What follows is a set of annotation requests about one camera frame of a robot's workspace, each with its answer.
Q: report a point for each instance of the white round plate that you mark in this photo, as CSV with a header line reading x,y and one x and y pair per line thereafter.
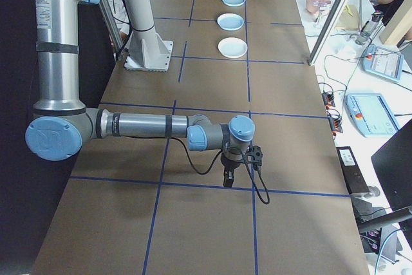
x,y
232,48

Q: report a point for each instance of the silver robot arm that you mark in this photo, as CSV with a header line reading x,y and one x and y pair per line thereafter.
x,y
58,46

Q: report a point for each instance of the light blue round plate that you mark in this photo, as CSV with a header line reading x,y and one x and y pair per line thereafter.
x,y
230,22

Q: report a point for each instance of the pink mannequin head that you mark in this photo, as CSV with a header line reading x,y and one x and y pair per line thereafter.
x,y
313,3

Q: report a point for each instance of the clear wine glass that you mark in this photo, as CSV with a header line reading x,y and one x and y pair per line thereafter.
x,y
319,14

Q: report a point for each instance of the white metal stand column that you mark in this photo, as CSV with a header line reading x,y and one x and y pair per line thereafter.
x,y
141,4

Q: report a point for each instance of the black orange connector block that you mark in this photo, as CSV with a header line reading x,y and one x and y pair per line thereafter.
x,y
335,124
329,99

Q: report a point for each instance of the beige folded paper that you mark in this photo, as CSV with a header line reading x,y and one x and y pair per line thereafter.
x,y
346,19

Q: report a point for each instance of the black box white label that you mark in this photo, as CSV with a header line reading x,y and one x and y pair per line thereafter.
x,y
354,175

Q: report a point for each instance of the white crumpled cloth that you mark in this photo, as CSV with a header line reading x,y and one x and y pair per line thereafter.
x,y
346,51

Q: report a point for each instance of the white side table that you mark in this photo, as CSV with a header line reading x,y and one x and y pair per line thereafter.
x,y
360,146

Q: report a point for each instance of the clear glass jar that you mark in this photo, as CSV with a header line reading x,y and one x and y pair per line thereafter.
x,y
370,27

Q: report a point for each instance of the light blue teach pendant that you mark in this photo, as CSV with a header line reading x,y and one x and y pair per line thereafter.
x,y
373,114
384,62

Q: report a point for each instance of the black pole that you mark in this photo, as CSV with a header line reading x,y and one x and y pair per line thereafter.
x,y
386,218

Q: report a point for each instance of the black monitor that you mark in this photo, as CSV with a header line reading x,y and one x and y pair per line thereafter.
x,y
396,165

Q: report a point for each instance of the light wooden board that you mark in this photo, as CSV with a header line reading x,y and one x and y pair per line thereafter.
x,y
399,20

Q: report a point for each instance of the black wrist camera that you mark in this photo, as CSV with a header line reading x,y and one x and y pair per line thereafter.
x,y
255,156

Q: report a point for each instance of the aluminium profile post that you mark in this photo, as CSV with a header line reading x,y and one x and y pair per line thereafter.
x,y
334,7

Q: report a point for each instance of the aluminium frame bar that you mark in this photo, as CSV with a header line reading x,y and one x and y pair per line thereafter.
x,y
111,25

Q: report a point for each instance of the black frame cover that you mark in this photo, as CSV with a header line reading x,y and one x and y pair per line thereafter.
x,y
13,94

